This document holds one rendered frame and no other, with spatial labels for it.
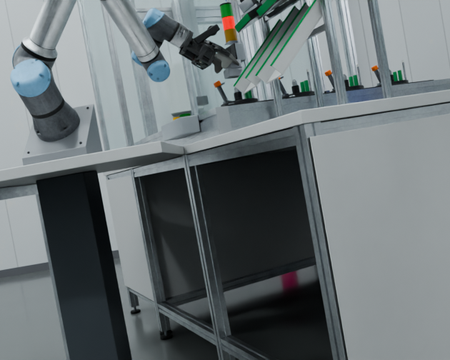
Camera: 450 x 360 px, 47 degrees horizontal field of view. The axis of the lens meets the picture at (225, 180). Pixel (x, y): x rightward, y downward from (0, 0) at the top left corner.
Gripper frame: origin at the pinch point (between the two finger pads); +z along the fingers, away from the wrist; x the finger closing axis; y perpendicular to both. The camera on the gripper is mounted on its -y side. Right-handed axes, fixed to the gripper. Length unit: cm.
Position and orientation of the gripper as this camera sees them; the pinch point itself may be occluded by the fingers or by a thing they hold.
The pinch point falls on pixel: (233, 63)
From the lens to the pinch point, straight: 193.6
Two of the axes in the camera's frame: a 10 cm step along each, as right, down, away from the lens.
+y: -3.7, 9.0, -2.2
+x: 4.2, -0.5, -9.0
